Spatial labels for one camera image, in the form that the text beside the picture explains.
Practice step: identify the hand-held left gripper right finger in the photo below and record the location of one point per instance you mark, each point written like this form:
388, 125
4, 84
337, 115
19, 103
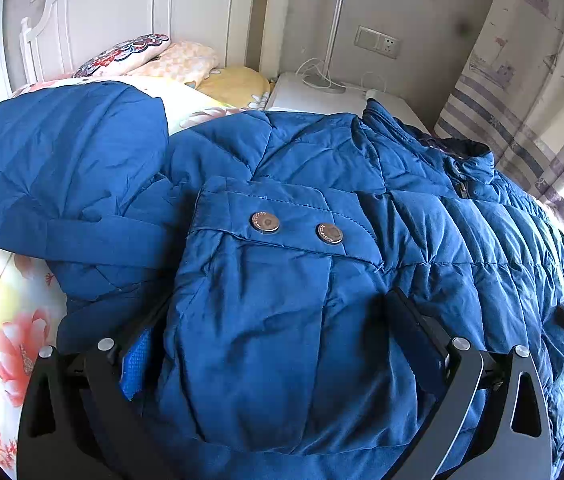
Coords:
417, 340

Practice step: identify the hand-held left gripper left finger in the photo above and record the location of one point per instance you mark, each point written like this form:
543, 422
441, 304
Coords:
136, 365

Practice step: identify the blue puffer jacket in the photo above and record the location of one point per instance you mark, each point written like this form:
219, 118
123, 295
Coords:
287, 285

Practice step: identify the floral bed sheet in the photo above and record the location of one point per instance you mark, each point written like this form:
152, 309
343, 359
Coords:
6, 320

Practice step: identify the striped printed curtain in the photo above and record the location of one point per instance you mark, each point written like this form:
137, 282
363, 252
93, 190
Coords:
527, 75

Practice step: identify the white nightstand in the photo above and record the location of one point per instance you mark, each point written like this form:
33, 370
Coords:
302, 97

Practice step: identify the yellow pillow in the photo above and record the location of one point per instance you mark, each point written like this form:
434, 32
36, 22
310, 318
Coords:
237, 85

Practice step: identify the peach patterned pillow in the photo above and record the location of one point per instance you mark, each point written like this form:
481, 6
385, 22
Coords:
184, 62

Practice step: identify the embroidered floral pillow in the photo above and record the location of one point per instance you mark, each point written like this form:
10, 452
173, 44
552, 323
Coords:
121, 55

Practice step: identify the silver pole desk lamp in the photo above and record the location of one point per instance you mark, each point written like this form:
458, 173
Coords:
334, 25

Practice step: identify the white wooden headboard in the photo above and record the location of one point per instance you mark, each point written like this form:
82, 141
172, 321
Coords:
111, 15

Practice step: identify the wall socket panel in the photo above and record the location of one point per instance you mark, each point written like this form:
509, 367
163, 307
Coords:
378, 40

